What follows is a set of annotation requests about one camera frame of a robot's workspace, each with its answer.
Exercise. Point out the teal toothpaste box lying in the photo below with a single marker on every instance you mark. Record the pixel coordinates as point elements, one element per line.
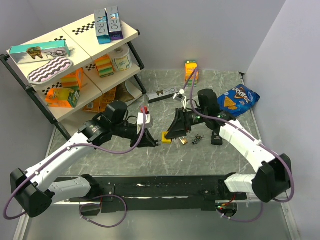
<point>38,52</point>

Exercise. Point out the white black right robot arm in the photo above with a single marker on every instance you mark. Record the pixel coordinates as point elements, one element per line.
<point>272,173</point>

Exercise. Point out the beige black shelf rack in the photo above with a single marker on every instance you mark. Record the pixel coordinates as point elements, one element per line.
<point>80,37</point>

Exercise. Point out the orange box bottom shelf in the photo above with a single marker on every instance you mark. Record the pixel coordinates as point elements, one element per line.
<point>100,104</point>

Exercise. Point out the orange green snack box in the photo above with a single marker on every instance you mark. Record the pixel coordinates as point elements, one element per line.
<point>62,97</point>

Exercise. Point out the orange sponge pack left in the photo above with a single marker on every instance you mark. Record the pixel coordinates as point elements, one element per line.
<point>73,80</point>

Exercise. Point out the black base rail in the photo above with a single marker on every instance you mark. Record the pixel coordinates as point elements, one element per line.
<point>147,193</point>

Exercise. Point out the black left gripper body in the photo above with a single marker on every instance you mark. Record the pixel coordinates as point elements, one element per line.
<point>127,130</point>

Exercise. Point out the blue Doritos chip bag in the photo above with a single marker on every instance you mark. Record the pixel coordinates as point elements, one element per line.
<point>238,100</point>

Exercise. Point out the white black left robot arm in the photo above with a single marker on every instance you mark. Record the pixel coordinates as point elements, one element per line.
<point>35,189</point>

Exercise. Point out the brown pouch bottom shelf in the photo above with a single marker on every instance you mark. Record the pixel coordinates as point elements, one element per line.
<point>122,93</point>

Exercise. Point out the sponge pack on table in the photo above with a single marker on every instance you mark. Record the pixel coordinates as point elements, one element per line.
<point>189,67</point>

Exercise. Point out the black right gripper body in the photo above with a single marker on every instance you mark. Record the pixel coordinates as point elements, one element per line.
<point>192,117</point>

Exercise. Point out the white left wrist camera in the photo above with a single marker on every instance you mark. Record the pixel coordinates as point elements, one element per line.
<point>144,118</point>

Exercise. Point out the small brass padlock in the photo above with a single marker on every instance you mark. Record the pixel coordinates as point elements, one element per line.
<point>183,140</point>

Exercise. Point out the yellow black padlock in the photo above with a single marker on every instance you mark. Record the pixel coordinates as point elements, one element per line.
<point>163,139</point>

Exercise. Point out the silver toothpaste box on table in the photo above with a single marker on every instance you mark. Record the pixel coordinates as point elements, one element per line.
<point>161,94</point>

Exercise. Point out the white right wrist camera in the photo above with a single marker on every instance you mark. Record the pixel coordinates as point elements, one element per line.
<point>181,98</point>

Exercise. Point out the purple toothpaste box standing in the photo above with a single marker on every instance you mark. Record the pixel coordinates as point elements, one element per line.
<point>114,23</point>

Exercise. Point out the blue toothpaste box standing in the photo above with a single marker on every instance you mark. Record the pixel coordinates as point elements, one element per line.
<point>101,27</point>

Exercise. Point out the toilet paper roll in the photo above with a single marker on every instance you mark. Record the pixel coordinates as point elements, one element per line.
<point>121,59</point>

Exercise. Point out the pink grey striped sponge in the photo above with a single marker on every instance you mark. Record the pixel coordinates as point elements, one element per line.
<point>49,71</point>

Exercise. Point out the sponge pack middle shelf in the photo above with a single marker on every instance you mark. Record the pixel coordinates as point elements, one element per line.
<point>104,66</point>

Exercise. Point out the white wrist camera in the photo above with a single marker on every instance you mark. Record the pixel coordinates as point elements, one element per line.
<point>144,118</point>
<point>181,98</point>

